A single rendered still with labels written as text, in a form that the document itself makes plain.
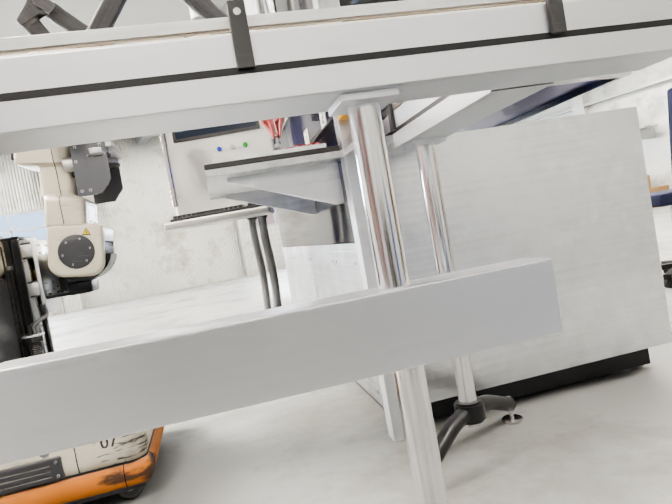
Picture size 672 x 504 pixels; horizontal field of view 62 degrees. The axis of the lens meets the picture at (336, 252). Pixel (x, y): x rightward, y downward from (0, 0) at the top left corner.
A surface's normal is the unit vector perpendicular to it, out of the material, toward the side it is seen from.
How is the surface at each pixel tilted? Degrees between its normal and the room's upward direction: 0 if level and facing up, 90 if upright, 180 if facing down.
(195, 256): 90
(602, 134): 90
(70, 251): 90
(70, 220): 90
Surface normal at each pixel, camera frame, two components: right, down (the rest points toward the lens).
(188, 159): 0.02, 0.04
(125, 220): 0.47, -0.05
